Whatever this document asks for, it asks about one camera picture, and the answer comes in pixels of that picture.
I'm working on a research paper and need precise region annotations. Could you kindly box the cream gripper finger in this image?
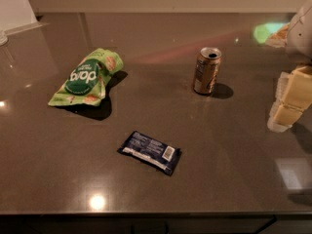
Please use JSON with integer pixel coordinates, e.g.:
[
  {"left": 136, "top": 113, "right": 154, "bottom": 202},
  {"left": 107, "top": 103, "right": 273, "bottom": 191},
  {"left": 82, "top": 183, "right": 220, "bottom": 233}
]
[{"left": 267, "top": 65, "right": 312, "bottom": 133}]

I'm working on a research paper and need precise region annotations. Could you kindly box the blue rxbar wrapper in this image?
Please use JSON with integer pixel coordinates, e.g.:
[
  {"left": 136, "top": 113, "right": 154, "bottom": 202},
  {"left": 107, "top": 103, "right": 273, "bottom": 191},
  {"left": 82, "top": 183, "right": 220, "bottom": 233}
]
[{"left": 118, "top": 131, "right": 180, "bottom": 176}]

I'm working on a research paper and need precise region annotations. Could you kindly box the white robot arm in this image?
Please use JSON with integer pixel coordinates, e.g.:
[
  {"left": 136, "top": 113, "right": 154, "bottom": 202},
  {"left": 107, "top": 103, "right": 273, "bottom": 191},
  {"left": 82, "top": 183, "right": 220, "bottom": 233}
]
[{"left": 267, "top": 0, "right": 312, "bottom": 133}]

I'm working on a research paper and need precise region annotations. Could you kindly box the gold soda can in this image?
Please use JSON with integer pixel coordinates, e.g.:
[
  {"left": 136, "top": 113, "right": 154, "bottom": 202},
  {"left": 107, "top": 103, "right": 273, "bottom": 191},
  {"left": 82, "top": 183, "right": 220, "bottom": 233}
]
[{"left": 193, "top": 47, "right": 221, "bottom": 95}]

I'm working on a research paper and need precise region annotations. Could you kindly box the green snack bag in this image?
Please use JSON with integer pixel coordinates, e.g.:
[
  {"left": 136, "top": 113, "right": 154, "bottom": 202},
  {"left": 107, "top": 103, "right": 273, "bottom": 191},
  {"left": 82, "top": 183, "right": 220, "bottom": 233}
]
[{"left": 48, "top": 48, "right": 124, "bottom": 106}]

